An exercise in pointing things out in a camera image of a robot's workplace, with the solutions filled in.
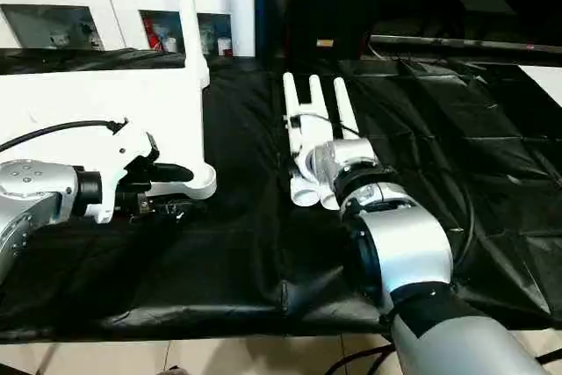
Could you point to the white plastic table top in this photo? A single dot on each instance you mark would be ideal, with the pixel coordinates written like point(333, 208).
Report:
point(110, 98)

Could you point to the white plastic table leg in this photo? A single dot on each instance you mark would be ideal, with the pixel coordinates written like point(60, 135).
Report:
point(191, 32)
point(315, 89)
point(342, 103)
point(290, 89)

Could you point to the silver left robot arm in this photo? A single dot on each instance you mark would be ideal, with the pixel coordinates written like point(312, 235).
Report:
point(30, 190)

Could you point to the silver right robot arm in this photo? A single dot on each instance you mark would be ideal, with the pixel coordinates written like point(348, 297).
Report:
point(395, 243)

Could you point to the black mat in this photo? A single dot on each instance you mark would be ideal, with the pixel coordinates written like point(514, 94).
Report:
point(219, 261)

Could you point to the blue upright panel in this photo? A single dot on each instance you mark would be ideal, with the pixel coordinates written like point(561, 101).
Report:
point(268, 2)

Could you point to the small tan block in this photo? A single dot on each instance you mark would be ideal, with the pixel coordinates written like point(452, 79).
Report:
point(325, 43)

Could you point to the long metal rod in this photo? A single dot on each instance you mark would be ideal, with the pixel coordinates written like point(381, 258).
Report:
point(461, 43)

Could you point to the white sheet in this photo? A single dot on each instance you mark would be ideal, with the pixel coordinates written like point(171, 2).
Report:
point(544, 83)

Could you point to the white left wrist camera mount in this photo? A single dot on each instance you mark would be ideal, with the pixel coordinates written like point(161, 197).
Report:
point(123, 151)

